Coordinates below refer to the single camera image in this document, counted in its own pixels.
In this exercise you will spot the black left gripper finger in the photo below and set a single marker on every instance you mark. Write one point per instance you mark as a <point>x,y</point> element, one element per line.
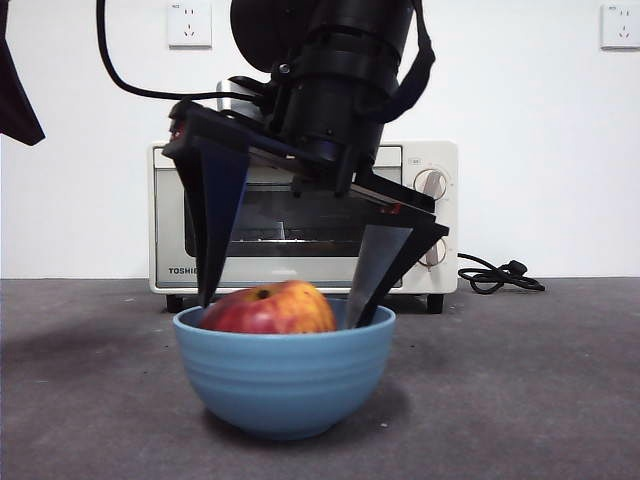
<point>15,100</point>

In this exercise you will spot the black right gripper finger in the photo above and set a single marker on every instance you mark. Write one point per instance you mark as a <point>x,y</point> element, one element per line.
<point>222,210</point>
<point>380,260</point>

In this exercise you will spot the red yellow apple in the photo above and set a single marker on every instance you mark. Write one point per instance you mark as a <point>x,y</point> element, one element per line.
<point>270,310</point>

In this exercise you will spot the blue ribbed bowl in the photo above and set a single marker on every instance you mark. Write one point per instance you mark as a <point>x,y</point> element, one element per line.
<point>285,380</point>

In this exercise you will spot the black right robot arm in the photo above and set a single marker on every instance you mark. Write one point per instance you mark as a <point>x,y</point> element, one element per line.
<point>350,50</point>

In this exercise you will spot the beige round oven knob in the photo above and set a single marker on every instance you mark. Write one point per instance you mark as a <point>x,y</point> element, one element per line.
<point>439,254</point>
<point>432,185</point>

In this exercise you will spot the cream white toaster oven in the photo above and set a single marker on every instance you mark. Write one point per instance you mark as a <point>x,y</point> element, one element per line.
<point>445,155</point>

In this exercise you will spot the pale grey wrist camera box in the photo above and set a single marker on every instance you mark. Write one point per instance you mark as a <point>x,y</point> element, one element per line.
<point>235,100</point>

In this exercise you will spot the white wall socket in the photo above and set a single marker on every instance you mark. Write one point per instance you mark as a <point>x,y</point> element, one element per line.
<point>189,25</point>
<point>621,27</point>

